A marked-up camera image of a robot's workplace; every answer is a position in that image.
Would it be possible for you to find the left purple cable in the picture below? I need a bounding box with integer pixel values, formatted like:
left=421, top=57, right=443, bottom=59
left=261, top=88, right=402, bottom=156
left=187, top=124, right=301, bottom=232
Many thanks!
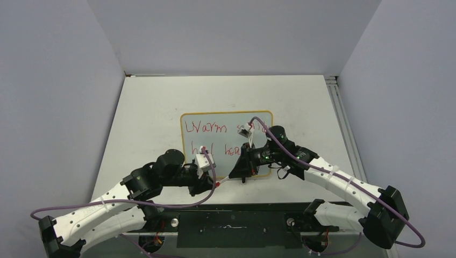
left=30, top=151, right=218, bottom=258

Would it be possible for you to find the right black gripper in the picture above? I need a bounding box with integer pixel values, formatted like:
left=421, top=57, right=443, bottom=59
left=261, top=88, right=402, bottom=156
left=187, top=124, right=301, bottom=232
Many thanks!
left=229, top=142, right=283, bottom=179

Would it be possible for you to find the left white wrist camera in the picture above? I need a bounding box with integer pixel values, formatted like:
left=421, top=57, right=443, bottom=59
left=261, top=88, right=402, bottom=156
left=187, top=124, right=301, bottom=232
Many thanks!
left=195, top=146, right=216, bottom=178

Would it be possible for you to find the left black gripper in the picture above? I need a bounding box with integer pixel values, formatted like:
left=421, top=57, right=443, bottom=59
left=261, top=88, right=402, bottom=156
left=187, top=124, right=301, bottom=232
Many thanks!
left=161, top=163, right=216, bottom=196

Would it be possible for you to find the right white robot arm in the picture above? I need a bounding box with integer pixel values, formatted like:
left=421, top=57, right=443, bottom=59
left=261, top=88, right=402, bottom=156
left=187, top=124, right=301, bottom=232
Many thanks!
left=229, top=125, right=409, bottom=249

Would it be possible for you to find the purple cable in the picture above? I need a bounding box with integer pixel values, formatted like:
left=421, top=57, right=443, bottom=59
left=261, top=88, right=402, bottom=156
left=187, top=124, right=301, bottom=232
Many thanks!
left=30, top=151, right=218, bottom=258
left=248, top=117, right=426, bottom=249

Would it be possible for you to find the white red marker pen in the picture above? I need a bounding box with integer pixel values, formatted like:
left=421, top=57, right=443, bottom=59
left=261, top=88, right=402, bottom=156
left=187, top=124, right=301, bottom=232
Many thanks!
left=218, top=176, right=230, bottom=185

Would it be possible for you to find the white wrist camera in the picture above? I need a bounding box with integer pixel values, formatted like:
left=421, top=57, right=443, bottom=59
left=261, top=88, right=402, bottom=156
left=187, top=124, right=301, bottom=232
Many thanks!
left=195, top=146, right=216, bottom=178
left=238, top=123, right=255, bottom=148

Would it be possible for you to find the aluminium rail frame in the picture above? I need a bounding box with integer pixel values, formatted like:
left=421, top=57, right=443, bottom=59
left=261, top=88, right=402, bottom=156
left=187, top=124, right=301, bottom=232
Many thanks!
left=324, top=76, right=367, bottom=181

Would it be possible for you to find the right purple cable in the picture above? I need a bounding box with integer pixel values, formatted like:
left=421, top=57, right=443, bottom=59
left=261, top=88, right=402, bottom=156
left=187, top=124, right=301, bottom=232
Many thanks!
left=248, top=117, right=426, bottom=249

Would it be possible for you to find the yellow-framed whiteboard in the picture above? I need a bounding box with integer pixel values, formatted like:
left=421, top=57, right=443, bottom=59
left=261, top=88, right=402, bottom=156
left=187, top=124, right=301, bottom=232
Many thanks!
left=180, top=110, right=274, bottom=180

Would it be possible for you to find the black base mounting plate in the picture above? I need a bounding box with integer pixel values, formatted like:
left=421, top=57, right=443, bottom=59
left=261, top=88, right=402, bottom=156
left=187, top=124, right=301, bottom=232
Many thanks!
left=136, top=203, right=339, bottom=252

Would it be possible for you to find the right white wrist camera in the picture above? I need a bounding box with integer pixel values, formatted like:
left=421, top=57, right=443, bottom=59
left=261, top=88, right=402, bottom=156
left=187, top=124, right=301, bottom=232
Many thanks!
left=238, top=123, right=255, bottom=148

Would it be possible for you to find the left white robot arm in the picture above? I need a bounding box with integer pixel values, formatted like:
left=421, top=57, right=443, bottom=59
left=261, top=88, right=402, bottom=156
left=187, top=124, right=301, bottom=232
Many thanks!
left=38, top=147, right=216, bottom=257

